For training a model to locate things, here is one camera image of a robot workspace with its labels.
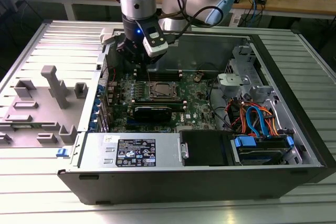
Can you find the metal socket cover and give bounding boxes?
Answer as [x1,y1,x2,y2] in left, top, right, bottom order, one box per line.
[150,81,179,101]

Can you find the silver topped CPU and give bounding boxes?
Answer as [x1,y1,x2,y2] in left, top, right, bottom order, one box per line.
[154,84,173,98]

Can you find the black RAM slot bank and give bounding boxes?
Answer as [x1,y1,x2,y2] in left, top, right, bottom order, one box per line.
[133,68,184,81]
[132,98,186,112]

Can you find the metal rear port block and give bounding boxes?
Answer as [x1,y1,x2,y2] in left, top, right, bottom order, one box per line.
[106,81,119,104]

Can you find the grey parts rack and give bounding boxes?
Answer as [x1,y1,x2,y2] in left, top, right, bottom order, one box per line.
[0,65,89,149]

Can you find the green Dell motherboard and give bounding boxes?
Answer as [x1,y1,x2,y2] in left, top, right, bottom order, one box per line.
[106,70,220,133]

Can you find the small white barcode sticker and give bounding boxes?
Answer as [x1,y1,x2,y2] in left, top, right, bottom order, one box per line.
[102,134,120,143]

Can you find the black power supply label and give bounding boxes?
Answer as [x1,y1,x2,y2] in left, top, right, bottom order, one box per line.
[116,138,157,167]

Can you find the grey power supply unit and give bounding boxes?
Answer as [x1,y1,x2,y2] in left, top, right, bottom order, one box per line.
[78,132,184,169]

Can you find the open black PC case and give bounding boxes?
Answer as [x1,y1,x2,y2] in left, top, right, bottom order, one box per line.
[57,28,336,206]

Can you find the silver metal disk bay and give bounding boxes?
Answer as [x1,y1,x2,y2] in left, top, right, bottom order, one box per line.
[217,45,307,166]

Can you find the hard disk in blue carrier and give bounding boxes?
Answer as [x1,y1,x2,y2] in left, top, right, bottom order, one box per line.
[230,134,295,166]

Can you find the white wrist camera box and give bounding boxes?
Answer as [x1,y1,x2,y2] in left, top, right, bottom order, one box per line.
[142,20,169,58]

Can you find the black camera cable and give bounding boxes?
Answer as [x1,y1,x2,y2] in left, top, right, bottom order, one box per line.
[162,0,225,45]

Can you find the thin red wire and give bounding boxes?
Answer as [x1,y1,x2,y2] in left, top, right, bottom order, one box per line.
[102,66,117,84]

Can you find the grey plastic bracket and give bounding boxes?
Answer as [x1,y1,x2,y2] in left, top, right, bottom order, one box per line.
[216,73,243,94]

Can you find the blue network cable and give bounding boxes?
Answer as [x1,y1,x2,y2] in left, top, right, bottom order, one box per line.
[246,0,258,24]

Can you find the silver latch handle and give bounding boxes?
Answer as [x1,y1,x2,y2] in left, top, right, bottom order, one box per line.
[178,142,190,159]

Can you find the blue data wire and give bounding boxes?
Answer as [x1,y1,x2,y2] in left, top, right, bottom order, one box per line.
[246,105,266,138]

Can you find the orange red power wires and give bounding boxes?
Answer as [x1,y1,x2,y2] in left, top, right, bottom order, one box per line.
[225,98,284,138]

